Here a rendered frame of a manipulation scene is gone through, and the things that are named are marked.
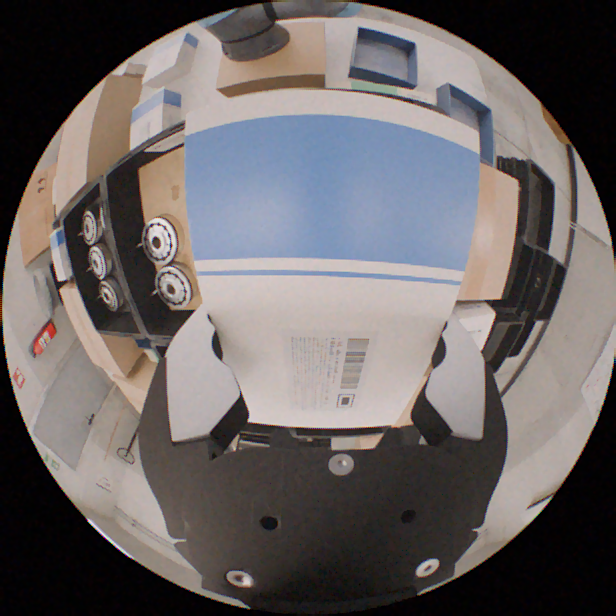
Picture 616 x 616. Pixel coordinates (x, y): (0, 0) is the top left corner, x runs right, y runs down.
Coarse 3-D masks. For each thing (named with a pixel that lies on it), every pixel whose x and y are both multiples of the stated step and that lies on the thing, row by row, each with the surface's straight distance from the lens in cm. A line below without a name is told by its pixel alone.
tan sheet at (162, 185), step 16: (160, 160) 51; (176, 160) 48; (144, 176) 54; (160, 176) 50; (176, 176) 48; (144, 192) 54; (160, 192) 50; (176, 192) 47; (144, 208) 54; (160, 208) 50; (176, 208) 48; (192, 256) 48; (192, 272) 50; (192, 304) 54
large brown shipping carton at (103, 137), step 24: (96, 96) 81; (120, 96) 82; (72, 120) 96; (96, 120) 73; (120, 120) 79; (72, 144) 84; (96, 144) 70; (120, 144) 76; (72, 168) 77; (96, 168) 68; (72, 192) 75
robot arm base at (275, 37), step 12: (276, 24) 55; (252, 36) 50; (264, 36) 52; (276, 36) 54; (288, 36) 58; (228, 48) 55; (240, 48) 53; (252, 48) 53; (264, 48) 54; (276, 48) 55; (240, 60) 57; (252, 60) 56
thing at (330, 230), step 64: (192, 128) 10; (256, 128) 8; (320, 128) 8; (384, 128) 9; (448, 128) 10; (192, 192) 9; (256, 192) 8; (320, 192) 8; (384, 192) 8; (448, 192) 9; (256, 256) 9; (320, 256) 8; (384, 256) 9; (448, 256) 10; (256, 320) 10; (320, 320) 10; (384, 320) 10; (448, 320) 12; (256, 384) 14; (320, 384) 13; (384, 384) 14
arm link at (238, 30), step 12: (228, 12) 43; (240, 12) 44; (252, 12) 44; (264, 12) 44; (204, 24) 47; (216, 24) 46; (228, 24) 46; (240, 24) 46; (252, 24) 47; (264, 24) 50; (216, 36) 51; (228, 36) 50; (240, 36) 50
